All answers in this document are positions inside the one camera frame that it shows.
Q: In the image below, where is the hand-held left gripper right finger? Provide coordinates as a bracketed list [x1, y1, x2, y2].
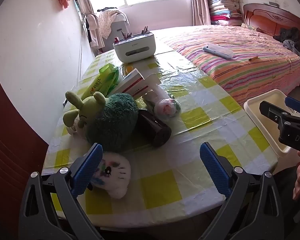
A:
[199, 142, 287, 240]

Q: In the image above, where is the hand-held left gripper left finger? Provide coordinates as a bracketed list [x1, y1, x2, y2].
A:
[19, 142, 104, 240]

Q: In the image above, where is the black cylinder container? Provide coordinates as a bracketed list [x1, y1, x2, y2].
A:
[137, 109, 172, 147]

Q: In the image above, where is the green tissue pack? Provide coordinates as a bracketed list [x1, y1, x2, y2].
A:
[81, 64, 123, 100]

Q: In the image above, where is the dark red door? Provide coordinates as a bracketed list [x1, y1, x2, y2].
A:
[0, 62, 49, 240]

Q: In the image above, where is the white plush cat toy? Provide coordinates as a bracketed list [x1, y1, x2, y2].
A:
[89, 151, 132, 199]

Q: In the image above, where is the yellow checkered tablecloth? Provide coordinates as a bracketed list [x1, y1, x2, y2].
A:
[41, 36, 278, 228]

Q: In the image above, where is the white floral wrapped roll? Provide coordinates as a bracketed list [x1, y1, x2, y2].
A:
[142, 74, 182, 122]

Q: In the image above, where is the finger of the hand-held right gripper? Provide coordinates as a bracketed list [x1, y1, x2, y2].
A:
[259, 101, 294, 130]
[285, 96, 300, 118]

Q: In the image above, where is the black garment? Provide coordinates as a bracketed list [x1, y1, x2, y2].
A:
[274, 27, 300, 55]

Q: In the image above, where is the white and red medicine box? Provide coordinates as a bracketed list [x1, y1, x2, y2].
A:
[112, 69, 150, 99]

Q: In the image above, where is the hanging white robe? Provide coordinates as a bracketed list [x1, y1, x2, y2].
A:
[85, 14, 105, 49]

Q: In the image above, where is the grey remote on bed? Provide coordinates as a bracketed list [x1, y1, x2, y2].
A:
[202, 43, 234, 60]

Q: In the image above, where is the white plastic bin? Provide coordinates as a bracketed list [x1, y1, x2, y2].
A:
[243, 89, 293, 154]

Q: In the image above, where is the pink curtain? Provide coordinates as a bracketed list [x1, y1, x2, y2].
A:
[190, 0, 212, 26]

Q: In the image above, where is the stack of folded quilts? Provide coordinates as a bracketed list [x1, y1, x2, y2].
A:
[207, 0, 243, 26]

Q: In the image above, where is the white desktop organizer box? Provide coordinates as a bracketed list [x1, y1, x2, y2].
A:
[112, 26, 157, 63]

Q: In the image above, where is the wooden headboard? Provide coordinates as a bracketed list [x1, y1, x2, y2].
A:
[243, 3, 300, 62]

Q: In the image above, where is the bed with striped sheet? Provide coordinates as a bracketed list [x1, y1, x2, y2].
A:
[162, 24, 300, 105]

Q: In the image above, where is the green plush toy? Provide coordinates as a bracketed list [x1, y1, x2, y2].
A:
[62, 91, 139, 153]

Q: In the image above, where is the white appliance with dotted cloth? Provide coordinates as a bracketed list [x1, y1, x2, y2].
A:
[97, 9, 129, 48]

